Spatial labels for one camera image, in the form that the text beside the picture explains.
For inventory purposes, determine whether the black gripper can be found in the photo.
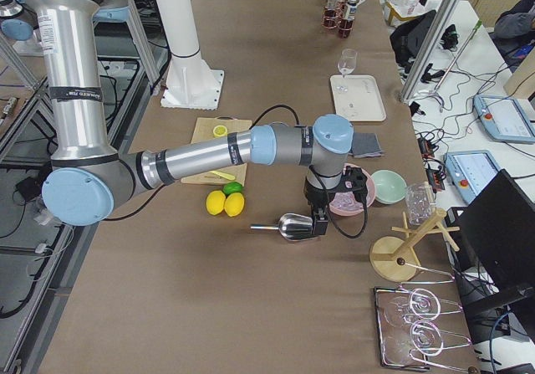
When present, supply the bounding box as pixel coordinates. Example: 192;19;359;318
304;181;334;236

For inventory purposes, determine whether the copper wire bottle basket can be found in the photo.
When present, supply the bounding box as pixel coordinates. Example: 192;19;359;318
319;0;356;36

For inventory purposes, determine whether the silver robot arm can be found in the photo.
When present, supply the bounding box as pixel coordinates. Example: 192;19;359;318
25;0;354;237

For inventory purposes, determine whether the pink bowl of ice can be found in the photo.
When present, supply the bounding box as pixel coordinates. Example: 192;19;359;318
329;170;376;217

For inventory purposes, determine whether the stainless steel ice scoop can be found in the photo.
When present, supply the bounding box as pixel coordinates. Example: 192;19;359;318
250;213;315;242

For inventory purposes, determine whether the grey folded cloth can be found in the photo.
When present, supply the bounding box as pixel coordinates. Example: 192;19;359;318
349;132;384;158

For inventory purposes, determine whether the mint green bowl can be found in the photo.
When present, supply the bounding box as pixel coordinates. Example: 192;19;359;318
371;170;407;205

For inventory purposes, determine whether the yellow lemon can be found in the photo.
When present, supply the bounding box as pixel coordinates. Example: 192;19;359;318
224;192;245;217
205;190;227;216

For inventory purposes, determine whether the green lime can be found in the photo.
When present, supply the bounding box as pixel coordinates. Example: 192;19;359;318
222;182;243;196

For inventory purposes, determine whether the wooden cup rack stand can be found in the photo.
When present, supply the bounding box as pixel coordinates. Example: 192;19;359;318
369;208;460;283

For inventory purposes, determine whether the yellow plastic knife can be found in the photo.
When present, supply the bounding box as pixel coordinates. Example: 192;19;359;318
211;171;236;182

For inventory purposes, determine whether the clear glass mug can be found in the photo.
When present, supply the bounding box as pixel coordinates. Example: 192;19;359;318
405;182;435;226

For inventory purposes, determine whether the cream rabbit print tray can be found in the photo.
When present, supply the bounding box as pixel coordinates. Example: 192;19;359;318
330;74;386;122

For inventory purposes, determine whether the half lemon slice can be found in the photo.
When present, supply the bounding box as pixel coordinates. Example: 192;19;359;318
212;125;228;138

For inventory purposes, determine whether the bamboo cutting board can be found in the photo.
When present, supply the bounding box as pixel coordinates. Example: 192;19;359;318
181;117;252;186

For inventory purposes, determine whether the black framed glass tray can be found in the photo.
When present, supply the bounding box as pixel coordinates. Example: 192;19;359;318
372;284;473;371

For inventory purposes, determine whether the clear wine glass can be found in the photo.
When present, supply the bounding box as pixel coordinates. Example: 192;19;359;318
337;49;358;94

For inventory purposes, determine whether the upturned wine glass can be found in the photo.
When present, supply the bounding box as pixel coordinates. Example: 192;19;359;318
384;321;473;361
385;288;463;320

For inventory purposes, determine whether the blue teach pendant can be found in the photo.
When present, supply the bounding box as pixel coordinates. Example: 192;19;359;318
472;95;534;144
444;150;501;204

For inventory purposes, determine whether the black monitor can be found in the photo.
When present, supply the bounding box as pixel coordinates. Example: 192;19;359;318
459;169;534;330

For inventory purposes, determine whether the black backpack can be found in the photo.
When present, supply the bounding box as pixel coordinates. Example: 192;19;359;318
390;10;436;66

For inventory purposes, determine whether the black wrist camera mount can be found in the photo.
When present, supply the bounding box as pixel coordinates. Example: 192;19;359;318
342;165;368;197

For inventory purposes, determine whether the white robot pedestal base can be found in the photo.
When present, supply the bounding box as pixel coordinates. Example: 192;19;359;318
156;0;224;110

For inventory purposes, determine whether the aluminium frame post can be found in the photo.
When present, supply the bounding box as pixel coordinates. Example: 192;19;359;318
400;0;460;104

